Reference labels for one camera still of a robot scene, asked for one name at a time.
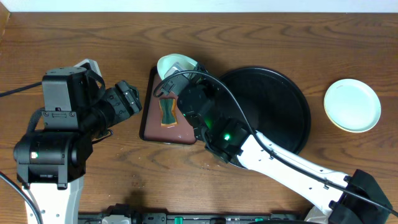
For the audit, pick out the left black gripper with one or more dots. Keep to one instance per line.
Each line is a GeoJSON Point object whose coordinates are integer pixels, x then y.
{"type": "Point", "coordinates": [127, 98]}

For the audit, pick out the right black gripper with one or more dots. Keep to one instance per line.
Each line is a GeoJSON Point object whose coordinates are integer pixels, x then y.
{"type": "Point", "coordinates": [205, 81]}

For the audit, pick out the green yellow sponge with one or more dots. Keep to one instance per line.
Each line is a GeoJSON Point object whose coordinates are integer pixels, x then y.
{"type": "Point", "coordinates": [167, 111]}

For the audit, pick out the green plate with stain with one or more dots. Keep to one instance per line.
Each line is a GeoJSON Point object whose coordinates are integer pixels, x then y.
{"type": "Point", "coordinates": [352, 105]}

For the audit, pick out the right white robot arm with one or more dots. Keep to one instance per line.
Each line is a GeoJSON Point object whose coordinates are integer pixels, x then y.
{"type": "Point", "coordinates": [218, 120]}

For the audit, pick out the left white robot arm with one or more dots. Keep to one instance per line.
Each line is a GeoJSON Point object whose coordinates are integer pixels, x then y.
{"type": "Point", "coordinates": [51, 156]}

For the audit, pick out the rectangular black water tray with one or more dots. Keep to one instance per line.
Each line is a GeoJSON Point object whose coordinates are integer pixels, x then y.
{"type": "Point", "coordinates": [151, 129]}

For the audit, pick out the round black tray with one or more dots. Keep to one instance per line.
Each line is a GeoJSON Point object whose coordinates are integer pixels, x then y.
{"type": "Point", "coordinates": [273, 104]}

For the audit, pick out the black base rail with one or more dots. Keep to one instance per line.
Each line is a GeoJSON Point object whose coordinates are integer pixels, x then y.
{"type": "Point", "coordinates": [122, 213]}

